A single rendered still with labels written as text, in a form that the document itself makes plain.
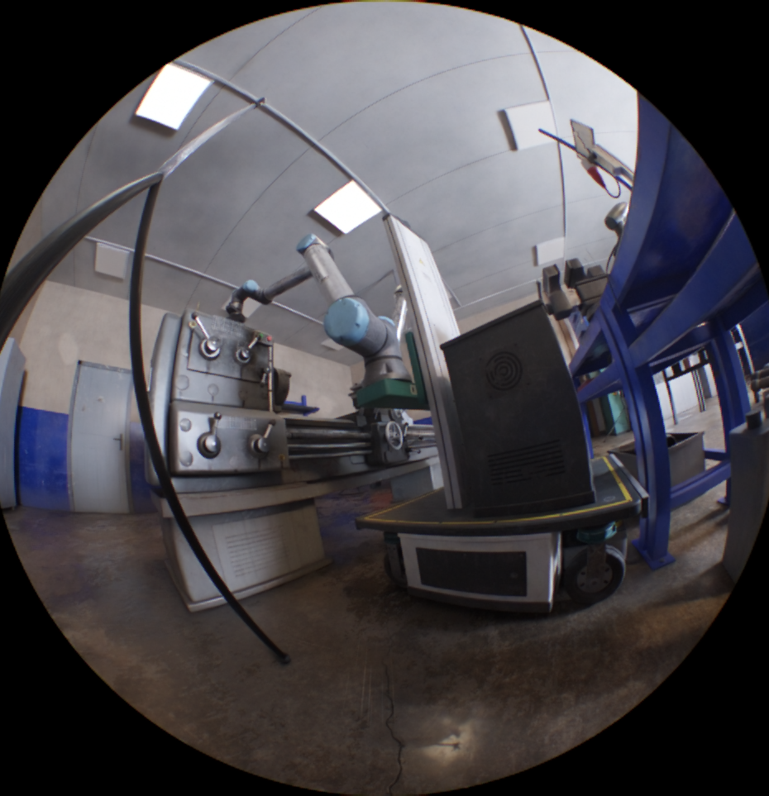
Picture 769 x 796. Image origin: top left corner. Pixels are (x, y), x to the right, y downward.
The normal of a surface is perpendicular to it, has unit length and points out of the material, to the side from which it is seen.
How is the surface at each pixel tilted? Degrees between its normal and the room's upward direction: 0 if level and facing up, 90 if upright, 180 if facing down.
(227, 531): 90
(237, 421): 90
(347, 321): 95
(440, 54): 180
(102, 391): 90
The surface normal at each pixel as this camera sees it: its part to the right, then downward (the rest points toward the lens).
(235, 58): 0.16, 0.96
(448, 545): -0.69, -0.07
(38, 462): 0.82, -0.26
